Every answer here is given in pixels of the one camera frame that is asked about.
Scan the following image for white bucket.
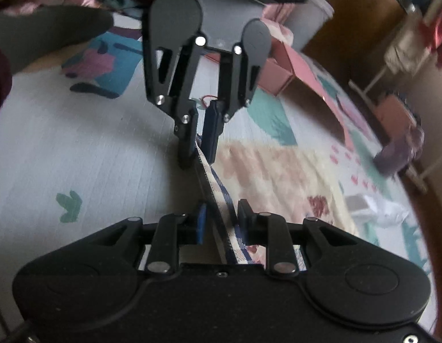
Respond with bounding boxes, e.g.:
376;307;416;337
278;0;334;52

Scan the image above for animal print play mat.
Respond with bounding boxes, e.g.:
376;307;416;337
0;11;436;329

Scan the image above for purple bottle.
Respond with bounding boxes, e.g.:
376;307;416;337
373;125;425;177

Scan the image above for pink storage case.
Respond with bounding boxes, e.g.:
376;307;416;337
375;93;422;140

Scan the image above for white drying rack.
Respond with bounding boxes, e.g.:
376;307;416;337
348;14;442;194

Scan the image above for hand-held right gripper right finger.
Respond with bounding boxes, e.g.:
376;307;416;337
237;198;357;279

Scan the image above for red clothes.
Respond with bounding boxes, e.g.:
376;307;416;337
423;0;442;68

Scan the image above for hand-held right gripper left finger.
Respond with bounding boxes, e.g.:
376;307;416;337
89;202;209;277

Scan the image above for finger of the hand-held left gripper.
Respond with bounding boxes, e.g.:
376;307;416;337
144;36;207;171
200;45;269;165

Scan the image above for pink cardboard box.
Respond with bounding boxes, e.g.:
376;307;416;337
207;18;354;151

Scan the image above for crumpled white plastic bag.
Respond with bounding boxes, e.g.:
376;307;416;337
344;193;411;229

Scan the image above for printed cream shopping bag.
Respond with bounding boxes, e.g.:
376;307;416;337
194;134;361;268

